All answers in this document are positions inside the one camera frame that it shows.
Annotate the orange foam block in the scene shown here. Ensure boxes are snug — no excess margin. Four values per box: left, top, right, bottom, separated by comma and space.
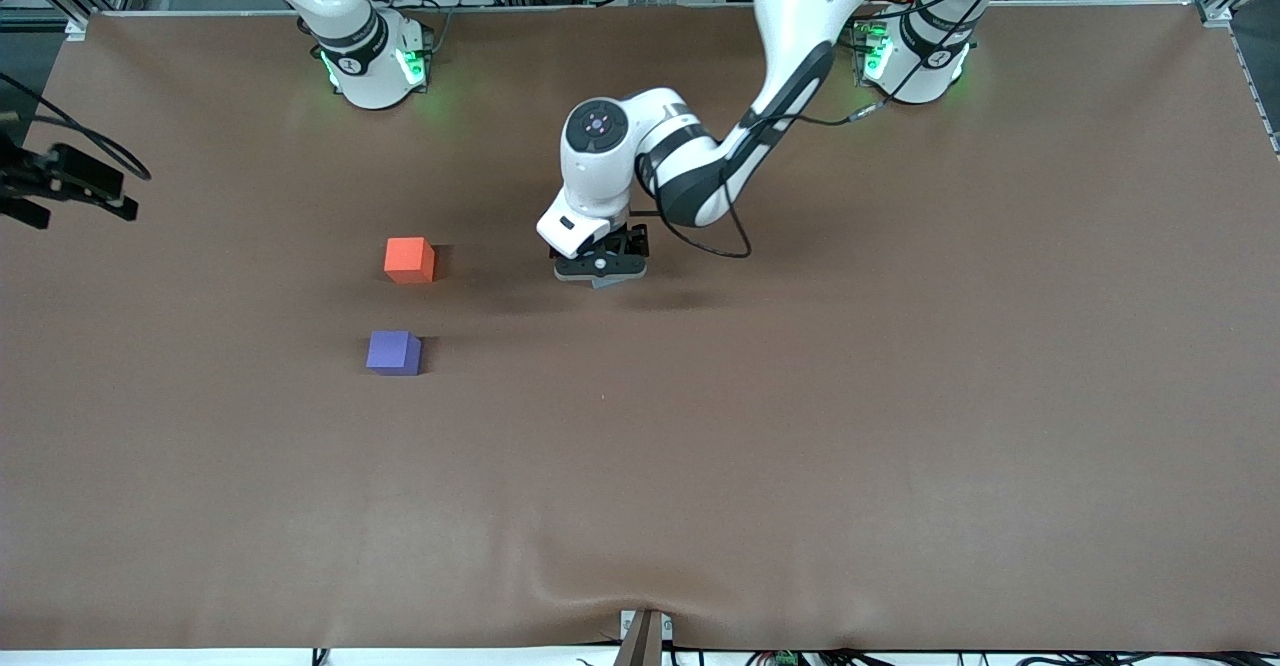
384, 237, 437, 284

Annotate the purple foam block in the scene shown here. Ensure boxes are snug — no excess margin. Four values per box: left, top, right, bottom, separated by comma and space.
366, 331, 423, 377

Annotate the brown table cover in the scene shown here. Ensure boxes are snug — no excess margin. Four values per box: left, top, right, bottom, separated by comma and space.
0, 1, 1280, 652

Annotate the brown metal table clamp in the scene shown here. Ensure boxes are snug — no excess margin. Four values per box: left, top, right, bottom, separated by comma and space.
618, 608, 673, 666

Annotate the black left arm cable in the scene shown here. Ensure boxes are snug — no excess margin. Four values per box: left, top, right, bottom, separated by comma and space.
640, 46, 986, 260

